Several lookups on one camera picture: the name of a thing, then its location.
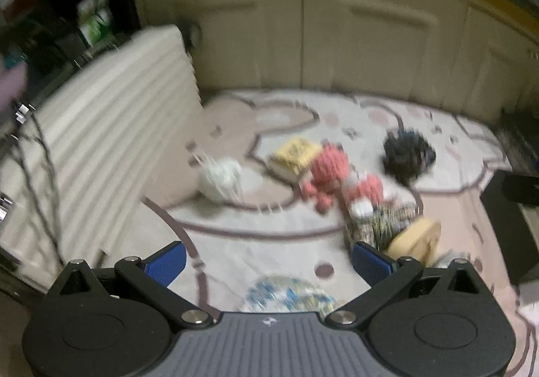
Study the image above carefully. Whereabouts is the striped knitted pouch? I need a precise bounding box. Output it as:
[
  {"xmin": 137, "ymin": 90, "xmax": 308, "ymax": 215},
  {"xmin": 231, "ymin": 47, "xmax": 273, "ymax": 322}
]
[{"xmin": 344, "ymin": 200, "xmax": 419, "ymax": 251}]

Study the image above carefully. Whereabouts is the yellow knitted item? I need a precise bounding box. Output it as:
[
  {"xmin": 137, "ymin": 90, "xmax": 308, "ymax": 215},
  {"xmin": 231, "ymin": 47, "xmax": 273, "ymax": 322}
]
[{"xmin": 385, "ymin": 216, "xmax": 441, "ymax": 266}]

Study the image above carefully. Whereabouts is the blue floral fabric pouch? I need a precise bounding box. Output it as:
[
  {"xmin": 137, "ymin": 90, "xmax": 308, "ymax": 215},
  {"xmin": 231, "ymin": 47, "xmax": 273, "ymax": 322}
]
[{"xmin": 239, "ymin": 276, "xmax": 339, "ymax": 316}]

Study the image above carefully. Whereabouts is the white yarn ball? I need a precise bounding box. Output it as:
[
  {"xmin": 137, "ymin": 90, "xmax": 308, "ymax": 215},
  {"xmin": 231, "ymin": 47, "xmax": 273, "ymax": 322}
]
[{"xmin": 195, "ymin": 153, "xmax": 242, "ymax": 205}]

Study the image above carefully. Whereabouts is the pink crochet doll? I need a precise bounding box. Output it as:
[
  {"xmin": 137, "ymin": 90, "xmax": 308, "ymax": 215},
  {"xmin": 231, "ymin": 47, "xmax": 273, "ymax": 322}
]
[{"xmin": 300, "ymin": 142, "xmax": 384, "ymax": 215}]

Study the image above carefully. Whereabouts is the dark blue brown yarn bundle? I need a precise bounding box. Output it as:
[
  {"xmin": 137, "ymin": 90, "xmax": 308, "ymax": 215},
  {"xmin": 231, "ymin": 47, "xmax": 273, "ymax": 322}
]
[{"xmin": 382, "ymin": 129, "xmax": 437, "ymax": 187}]

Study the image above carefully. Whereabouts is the cartoon bear floor rug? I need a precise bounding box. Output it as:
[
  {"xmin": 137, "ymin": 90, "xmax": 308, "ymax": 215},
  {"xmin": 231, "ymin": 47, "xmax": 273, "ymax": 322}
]
[{"xmin": 138, "ymin": 89, "xmax": 539, "ymax": 377}]

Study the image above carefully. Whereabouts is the yellow tissue pack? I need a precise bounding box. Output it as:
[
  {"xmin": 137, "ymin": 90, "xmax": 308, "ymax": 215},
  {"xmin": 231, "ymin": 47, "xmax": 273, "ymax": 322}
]
[{"xmin": 267, "ymin": 137, "xmax": 322, "ymax": 184}]

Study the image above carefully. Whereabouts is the white ribbed suitcase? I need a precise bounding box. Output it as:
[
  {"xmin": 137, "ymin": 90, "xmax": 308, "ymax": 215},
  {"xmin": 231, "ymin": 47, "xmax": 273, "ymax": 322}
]
[{"xmin": 1, "ymin": 25, "xmax": 201, "ymax": 290}]

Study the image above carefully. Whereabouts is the black open storage box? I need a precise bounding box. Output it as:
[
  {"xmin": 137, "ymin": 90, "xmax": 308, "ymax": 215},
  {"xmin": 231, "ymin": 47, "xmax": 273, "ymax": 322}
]
[{"xmin": 480, "ymin": 170, "xmax": 538, "ymax": 286}]

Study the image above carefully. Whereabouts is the cream wardrobe cabinet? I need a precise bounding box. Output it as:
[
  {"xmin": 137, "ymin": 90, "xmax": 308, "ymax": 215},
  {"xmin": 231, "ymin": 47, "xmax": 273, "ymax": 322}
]
[{"xmin": 134, "ymin": 0, "xmax": 538, "ymax": 122}]

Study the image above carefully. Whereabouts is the green white package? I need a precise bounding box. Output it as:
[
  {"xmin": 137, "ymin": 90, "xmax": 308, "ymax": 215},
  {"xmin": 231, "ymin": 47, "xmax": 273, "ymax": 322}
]
[{"xmin": 78, "ymin": 0, "xmax": 112, "ymax": 48}]

